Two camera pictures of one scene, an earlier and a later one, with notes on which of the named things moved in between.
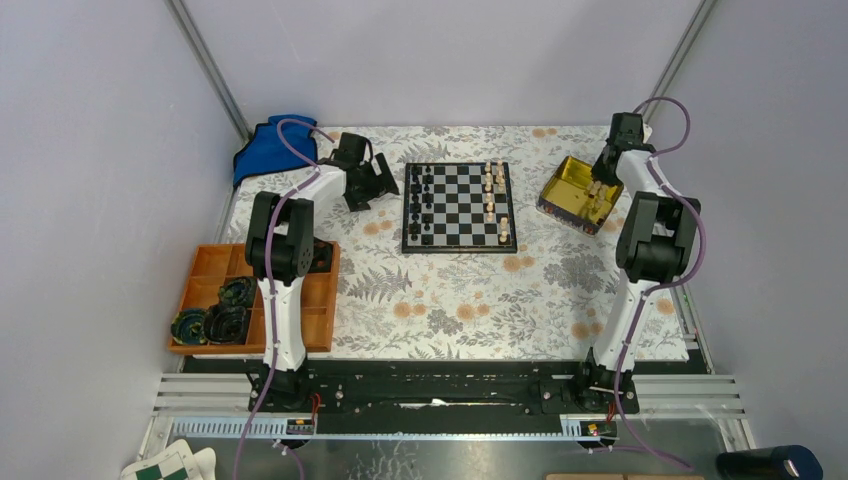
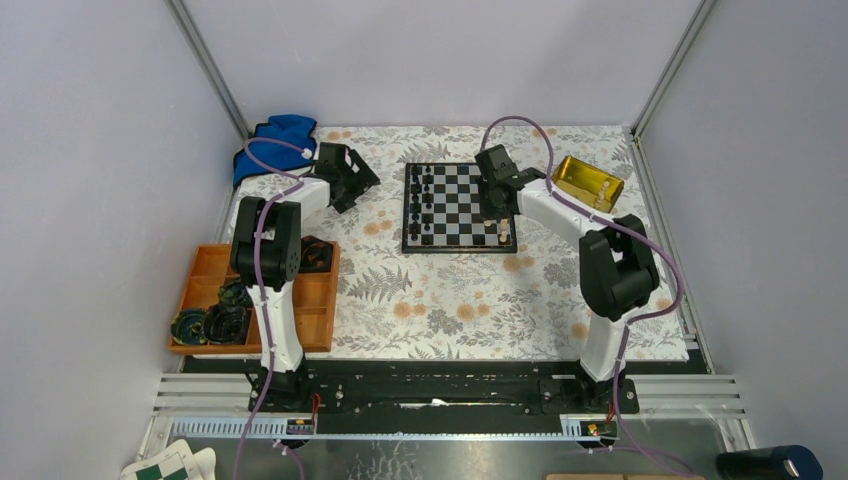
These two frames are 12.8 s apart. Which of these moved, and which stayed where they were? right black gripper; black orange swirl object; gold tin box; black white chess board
Moved: right black gripper
Stayed: black white chess board; gold tin box; black orange swirl object
